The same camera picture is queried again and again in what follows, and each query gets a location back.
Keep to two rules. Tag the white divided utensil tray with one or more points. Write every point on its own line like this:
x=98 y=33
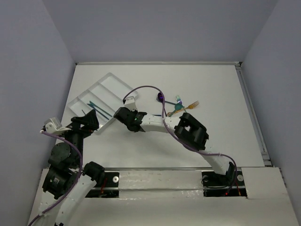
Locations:
x=105 y=96

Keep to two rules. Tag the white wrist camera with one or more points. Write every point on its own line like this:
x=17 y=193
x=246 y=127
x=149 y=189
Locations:
x=129 y=103
x=53 y=126

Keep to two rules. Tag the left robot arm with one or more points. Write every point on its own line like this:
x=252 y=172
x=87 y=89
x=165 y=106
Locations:
x=68 y=179

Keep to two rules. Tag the teal knife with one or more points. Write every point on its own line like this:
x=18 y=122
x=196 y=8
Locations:
x=100 y=110

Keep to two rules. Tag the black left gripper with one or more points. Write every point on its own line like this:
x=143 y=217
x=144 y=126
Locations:
x=82 y=120

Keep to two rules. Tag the teal spoon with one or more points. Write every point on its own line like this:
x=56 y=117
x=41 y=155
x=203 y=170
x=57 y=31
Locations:
x=177 y=108

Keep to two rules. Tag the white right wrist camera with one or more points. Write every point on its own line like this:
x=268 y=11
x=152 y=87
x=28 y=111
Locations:
x=129 y=103

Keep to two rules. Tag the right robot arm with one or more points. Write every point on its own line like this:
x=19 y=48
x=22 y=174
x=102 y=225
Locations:
x=187 y=130

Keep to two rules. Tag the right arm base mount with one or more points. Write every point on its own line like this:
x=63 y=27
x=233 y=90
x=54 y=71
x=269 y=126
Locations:
x=215 y=185

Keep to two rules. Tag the gold metal fork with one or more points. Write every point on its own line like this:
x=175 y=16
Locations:
x=192 y=106

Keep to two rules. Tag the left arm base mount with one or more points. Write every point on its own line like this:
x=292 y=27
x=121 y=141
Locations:
x=107 y=188

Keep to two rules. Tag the blue knife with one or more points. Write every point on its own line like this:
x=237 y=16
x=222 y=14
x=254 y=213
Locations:
x=96 y=108

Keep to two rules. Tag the purple metal spoon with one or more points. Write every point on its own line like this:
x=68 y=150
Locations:
x=160 y=99

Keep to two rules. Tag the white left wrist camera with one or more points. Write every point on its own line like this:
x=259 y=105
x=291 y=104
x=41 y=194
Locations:
x=53 y=126

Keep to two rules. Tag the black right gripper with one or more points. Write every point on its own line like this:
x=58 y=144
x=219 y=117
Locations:
x=136 y=111

